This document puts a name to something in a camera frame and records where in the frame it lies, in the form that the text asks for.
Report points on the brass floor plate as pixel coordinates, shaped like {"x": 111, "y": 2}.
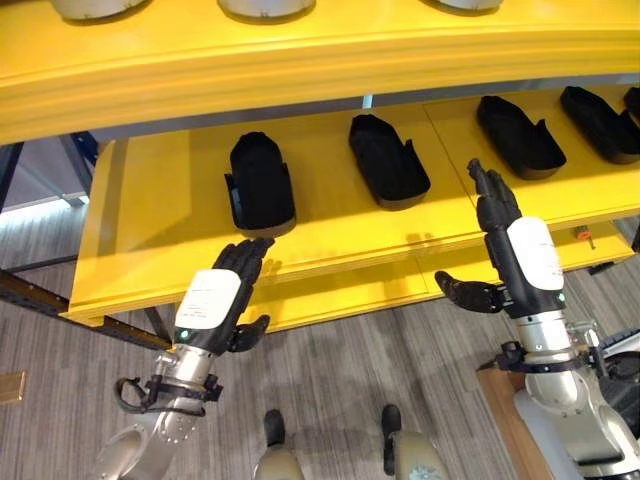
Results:
{"x": 11, "y": 387}

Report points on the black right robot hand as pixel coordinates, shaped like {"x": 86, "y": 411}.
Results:
{"x": 525, "y": 260}

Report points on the black sole-shaped part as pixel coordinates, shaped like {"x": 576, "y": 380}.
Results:
{"x": 261, "y": 186}
{"x": 633, "y": 102}
{"x": 597, "y": 125}
{"x": 387, "y": 162}
{"x": 517, "y": 137}

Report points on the yellow shelf board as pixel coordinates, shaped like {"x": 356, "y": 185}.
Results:
{"x": 345, "y": 235}
{"x": 300, "y": 55}

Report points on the silver left robot leg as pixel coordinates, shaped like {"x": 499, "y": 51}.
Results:
{"x": 277, "y": 450}

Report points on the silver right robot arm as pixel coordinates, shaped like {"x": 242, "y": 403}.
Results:
{"x": 565, "y": 390}

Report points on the white round container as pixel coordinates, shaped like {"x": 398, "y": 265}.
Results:
{"x": 97, "y": 7}
{"x": 267, "y": 7}
{"x": 462, "y": 4}

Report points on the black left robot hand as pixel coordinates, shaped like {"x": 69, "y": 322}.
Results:
{"x": 212, "y": 295}

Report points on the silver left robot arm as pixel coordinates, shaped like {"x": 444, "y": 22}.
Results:
{"x": 165, "y": 400}

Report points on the brown cardboard box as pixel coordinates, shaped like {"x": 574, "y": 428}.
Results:
{"x": 505, "y": 420}

